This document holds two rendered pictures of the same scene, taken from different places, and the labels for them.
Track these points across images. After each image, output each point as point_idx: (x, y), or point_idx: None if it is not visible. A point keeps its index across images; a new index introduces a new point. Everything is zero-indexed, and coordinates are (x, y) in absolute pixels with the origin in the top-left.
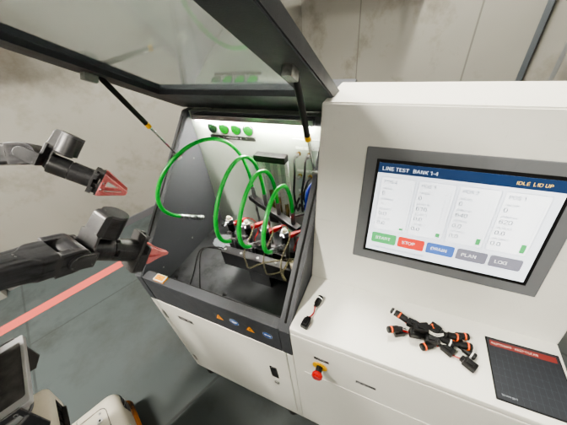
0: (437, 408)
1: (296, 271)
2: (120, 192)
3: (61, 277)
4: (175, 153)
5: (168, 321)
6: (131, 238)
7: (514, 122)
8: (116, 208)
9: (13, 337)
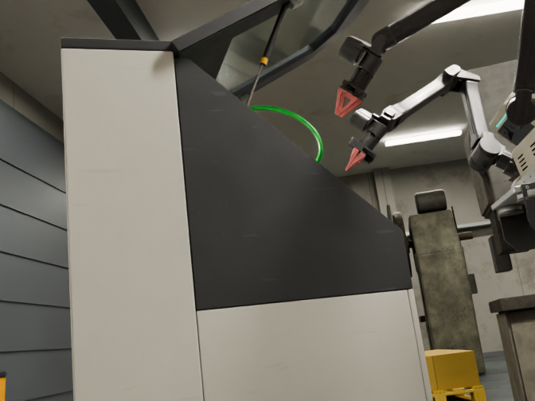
0: None
1: None
2: (343, 112)
3: (395, 128)
4: (278, 107)
5: (427, 371)
6: (359, 142)
7: None
8: (352, 115)
9: (521, 184)
